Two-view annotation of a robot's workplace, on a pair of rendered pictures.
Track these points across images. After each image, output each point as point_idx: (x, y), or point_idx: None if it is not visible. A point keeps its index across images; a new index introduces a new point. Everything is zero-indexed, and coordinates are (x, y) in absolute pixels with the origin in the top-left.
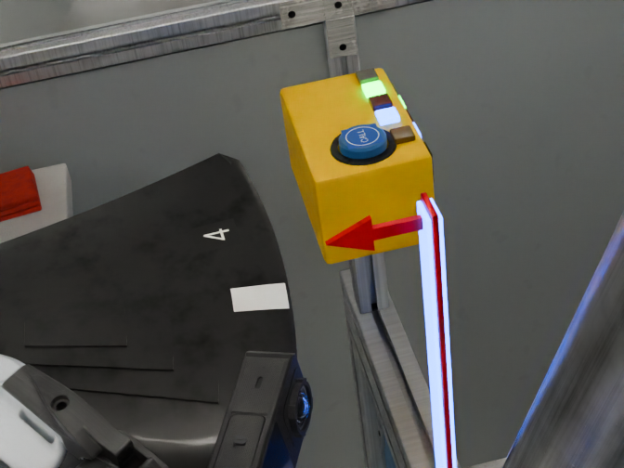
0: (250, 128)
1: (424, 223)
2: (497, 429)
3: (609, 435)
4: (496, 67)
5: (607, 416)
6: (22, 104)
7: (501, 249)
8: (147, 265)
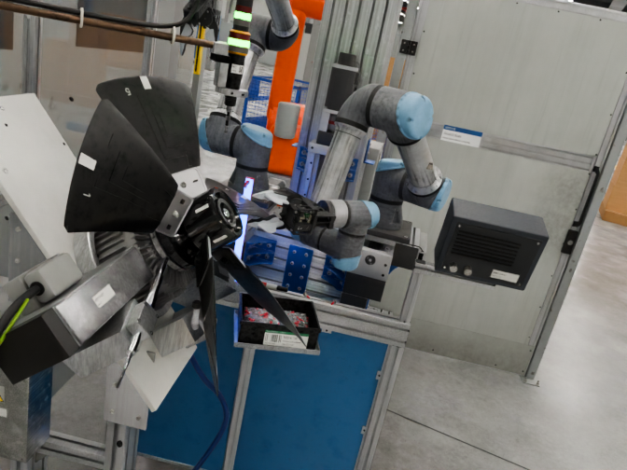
0: (4, 244)
1: (251, 181)
2: (54, 379)
3: (342, 170)
4: None
5: (342, 167)
6: None
7: None
8: (227, 194)
